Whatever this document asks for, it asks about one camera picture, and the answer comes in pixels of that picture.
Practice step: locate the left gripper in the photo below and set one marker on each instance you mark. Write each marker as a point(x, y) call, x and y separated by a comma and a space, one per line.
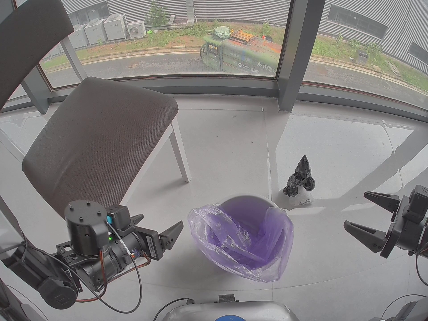
point(150, 242)

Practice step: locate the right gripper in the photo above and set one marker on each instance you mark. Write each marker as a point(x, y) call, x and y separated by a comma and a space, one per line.
point(406, 232)

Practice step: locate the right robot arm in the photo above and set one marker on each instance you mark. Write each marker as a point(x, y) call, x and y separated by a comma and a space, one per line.
point(414, 313)

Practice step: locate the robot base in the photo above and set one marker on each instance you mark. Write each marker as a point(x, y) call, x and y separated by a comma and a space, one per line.
point(234, 311)

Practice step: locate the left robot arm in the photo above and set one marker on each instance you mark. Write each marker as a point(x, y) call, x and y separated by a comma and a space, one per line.
point(83, 226)

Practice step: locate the purple plastic bag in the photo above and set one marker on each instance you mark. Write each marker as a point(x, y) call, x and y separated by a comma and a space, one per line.
point(234, 236)

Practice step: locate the crumpled black plastic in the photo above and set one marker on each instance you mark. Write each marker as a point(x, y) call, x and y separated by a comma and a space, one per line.
point(302, 172)

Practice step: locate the grey-brown chair with white legs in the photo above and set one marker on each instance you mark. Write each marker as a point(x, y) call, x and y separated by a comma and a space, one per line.
point(100, 139)

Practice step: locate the window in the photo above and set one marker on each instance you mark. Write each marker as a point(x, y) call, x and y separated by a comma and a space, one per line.
point(297, 45)

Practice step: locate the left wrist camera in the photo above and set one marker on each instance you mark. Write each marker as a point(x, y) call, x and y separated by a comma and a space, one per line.
point(119, 220)

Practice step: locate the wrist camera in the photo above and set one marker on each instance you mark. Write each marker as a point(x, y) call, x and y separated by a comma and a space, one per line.
point(119, 220)
point(419, 199)

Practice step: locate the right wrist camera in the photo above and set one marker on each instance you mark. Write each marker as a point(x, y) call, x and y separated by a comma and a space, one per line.
point(419, 199)

